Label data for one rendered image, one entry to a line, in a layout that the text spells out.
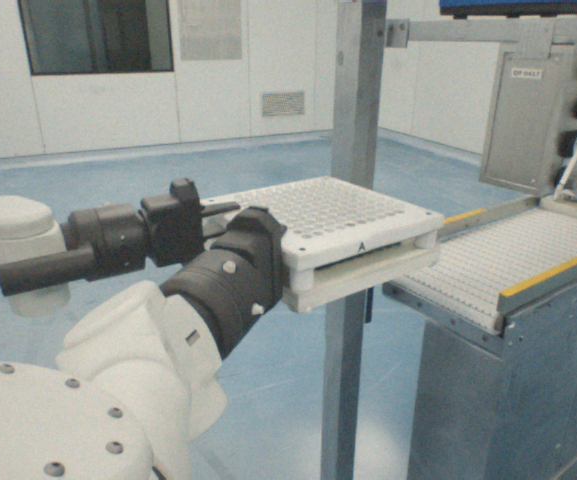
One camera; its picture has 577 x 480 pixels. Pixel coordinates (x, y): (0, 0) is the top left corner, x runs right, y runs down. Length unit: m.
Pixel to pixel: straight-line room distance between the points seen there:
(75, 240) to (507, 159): 0.60
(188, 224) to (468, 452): 0.86
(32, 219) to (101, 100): 5.17
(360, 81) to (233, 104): 5.20
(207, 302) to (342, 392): 0.77
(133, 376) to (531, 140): 0.64
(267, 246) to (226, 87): 5.55
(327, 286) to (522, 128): 0.37
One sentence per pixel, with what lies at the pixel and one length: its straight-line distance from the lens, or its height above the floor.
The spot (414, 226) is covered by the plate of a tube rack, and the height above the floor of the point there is 1.05.
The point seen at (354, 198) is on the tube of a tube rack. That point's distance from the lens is 0.72.
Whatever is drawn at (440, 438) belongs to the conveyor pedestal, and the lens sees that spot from 1.32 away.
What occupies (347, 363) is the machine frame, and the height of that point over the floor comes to 0.61.
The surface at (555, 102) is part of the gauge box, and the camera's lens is 0.78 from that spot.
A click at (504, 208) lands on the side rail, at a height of 0.88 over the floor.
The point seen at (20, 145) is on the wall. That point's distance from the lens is 5.80.
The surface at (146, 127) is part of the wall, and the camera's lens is 5.87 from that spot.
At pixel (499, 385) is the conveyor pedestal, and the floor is 0.63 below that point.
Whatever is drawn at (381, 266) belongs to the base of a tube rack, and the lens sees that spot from 0.65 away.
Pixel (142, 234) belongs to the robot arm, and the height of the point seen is 1.05.
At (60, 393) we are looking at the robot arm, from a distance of 0.19.
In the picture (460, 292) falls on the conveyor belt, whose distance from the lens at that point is 0.96.
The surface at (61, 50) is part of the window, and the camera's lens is 5.71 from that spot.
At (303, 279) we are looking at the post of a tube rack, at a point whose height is 1.02.
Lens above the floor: 1.28
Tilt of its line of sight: 23 degrees down
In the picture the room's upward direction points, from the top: straight up
